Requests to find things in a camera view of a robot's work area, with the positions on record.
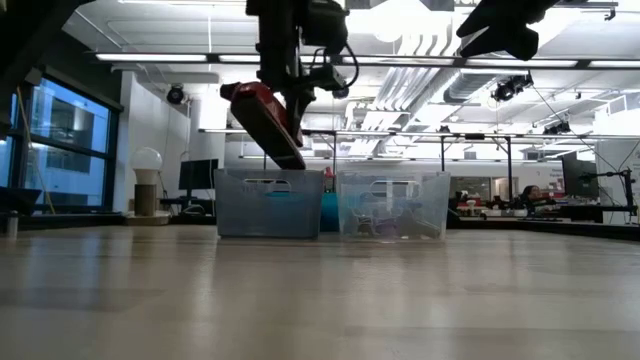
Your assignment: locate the person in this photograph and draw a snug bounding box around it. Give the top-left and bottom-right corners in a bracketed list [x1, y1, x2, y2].
[519, 184, 556, 209]

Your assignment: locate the large dark-framed window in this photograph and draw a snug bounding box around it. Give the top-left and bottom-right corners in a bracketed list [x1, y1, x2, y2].
[0, 74, 121, 211]

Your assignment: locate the clear plastic bin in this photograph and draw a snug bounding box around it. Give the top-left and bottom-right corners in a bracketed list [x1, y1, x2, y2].
[336, 170, 452, 242]

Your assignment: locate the grey plastic bin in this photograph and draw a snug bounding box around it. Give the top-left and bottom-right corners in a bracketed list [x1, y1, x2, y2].
[213, 168, 325, 240]

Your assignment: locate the long ceiling light strip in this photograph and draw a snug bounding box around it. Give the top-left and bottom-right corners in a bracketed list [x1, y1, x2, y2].
[464, 58, 579, 68]
[218, 54, 331, 64]
[95, 53, 209, 63]

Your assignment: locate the black desk object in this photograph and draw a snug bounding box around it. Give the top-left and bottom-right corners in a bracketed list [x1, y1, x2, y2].
[0, 187, 44, 216]

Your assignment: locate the teal plastic bin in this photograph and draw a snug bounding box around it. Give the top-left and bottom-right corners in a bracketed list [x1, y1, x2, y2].
[319, 192, 341, 234]

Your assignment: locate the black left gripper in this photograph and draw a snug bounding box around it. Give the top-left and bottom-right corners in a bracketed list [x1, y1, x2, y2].
[245, 0, 321, 147]

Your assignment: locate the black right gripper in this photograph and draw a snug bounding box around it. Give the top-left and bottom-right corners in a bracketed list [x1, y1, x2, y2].
[455, 0, 561, 61]

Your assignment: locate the red stapler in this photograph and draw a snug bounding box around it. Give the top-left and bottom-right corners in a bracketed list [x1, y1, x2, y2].
[219, 81, 307, 171]

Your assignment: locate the black metal rig frame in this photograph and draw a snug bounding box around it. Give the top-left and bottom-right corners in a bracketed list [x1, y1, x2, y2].
[439, 132, 515, 201]
[299, 128, 339, 174]

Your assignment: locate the black camera cable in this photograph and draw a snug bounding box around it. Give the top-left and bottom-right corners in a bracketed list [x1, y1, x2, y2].
[312, 42, 361, 91]

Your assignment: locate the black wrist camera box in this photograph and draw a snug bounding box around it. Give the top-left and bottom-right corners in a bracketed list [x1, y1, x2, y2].
[305, 63, 349, 94]

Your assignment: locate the large black monitor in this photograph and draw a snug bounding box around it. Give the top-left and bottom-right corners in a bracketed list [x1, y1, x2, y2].
[561, 151, 600, 199]

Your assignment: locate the black computer monitor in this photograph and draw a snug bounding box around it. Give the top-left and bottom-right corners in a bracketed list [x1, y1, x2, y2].
[178, 158, 220, 199]

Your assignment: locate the bulb lamp on wooden base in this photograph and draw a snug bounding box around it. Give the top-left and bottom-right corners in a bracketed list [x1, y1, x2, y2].
[130, 146, 164, 217]

